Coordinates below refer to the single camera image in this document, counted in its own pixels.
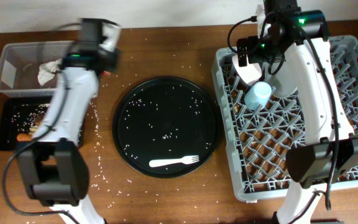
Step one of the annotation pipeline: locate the red snack wrapper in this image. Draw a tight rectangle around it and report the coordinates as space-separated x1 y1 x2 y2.
102 71 111 77

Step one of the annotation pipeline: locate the pink bowl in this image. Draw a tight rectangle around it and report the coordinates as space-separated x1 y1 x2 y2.
232 54 262 86

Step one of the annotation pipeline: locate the grey dishwasher rack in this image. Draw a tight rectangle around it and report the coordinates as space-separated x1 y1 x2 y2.
211 35 358 202

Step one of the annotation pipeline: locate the black rectangular tray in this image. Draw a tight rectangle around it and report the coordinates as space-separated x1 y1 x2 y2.
0 95 86 152

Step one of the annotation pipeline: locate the grey plate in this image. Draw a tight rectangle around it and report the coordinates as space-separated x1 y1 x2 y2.
265 61 297 98

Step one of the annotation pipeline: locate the clear plastic bin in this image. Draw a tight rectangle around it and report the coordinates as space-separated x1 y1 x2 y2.
0 41 71 98

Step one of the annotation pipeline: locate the white plastic fork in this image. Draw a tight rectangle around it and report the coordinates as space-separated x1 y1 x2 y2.
149 156 200 168

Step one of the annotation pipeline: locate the orange carrot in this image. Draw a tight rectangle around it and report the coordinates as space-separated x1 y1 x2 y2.
16 133 32 142

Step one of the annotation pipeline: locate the white tissue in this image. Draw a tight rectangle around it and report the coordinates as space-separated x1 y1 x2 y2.
37 59 62 86

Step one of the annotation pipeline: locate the light blue plastic cup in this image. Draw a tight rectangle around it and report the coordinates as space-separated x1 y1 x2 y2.
244 82 272 111

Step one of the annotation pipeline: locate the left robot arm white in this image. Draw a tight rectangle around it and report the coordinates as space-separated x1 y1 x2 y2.
1 18 121 223

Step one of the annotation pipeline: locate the oats and nuts food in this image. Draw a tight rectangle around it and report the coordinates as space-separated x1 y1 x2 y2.
27 104 50 136

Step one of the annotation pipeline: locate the round black tray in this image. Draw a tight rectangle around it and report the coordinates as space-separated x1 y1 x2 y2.
112 77 222 179

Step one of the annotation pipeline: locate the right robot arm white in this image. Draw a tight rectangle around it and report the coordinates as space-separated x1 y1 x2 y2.
232 0 358 223

